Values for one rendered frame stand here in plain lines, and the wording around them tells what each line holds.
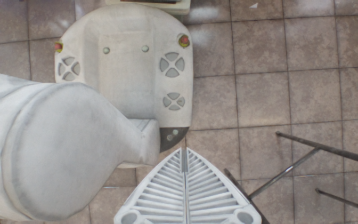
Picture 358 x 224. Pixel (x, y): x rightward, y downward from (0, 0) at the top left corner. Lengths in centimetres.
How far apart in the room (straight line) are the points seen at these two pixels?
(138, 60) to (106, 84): 17
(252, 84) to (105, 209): 125
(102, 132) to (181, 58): 40
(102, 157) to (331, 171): 131
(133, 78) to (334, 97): 121
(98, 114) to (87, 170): 7
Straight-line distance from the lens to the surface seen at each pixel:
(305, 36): 125
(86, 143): 20
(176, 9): 79
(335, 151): 81
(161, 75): 52
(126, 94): 62
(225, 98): 91
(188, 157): 16
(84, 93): 20
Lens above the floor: 86
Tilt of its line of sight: 88 degrees down
